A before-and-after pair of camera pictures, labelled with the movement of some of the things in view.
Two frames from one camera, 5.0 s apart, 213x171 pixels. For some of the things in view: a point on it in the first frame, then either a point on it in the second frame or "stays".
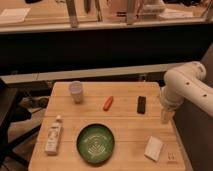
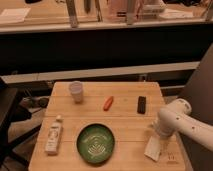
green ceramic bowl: x=95 y=143 stays
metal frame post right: x=131 y=11 stays
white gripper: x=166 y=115 to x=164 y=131
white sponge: x=153 y=148 stays
